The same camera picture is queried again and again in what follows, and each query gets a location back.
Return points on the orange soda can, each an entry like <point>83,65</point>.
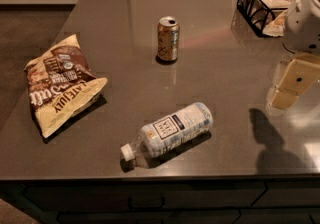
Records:
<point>168,39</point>

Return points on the dark cabinet drawers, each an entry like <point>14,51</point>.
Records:
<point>194,202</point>

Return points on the clear plastic water bottle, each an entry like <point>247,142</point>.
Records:
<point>157,138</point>

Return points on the napkins in basket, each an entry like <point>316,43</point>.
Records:
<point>269,16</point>

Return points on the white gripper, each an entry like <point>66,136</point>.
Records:
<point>302,24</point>

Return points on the black wire basket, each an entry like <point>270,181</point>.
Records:
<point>244,7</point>

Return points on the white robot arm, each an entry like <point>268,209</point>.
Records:
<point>302,29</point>

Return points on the brown white chip bag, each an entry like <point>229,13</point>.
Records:
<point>61,85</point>

